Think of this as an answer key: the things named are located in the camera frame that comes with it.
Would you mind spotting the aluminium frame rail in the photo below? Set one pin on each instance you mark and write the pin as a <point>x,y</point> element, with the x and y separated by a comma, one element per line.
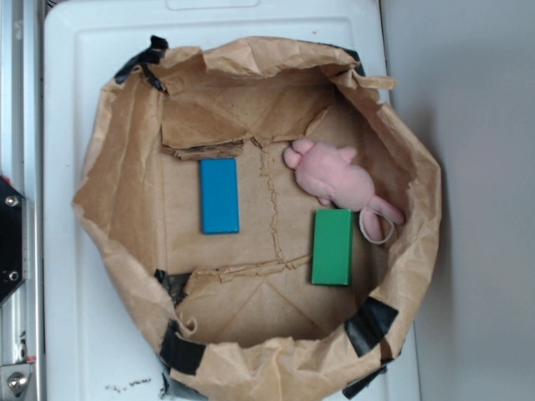
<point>22,351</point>

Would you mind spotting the crumpled brown paper bag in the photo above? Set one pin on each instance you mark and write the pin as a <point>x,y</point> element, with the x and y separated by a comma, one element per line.
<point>235,316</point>

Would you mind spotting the white plastic bin lid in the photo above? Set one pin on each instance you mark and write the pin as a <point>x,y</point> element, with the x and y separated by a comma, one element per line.
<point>93,349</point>

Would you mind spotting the blue rectangular block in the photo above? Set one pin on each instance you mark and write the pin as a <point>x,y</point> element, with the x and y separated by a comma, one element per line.
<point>219,197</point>

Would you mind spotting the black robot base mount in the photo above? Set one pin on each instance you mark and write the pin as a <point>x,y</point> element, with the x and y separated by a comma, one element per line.
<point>12,239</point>

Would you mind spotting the green rectangular block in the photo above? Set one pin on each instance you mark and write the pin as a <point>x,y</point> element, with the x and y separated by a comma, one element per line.
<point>332,247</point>

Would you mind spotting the pink plush toy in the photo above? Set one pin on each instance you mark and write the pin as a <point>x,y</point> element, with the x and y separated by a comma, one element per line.
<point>329,174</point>

